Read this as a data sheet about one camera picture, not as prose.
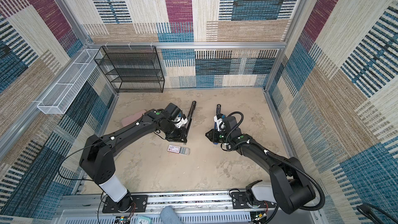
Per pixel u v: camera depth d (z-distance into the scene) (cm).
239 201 73
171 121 72
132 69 110
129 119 102
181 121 73
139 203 73
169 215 68
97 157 48
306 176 39
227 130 70
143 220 68
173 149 89
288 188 42
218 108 107
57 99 70
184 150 90
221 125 78
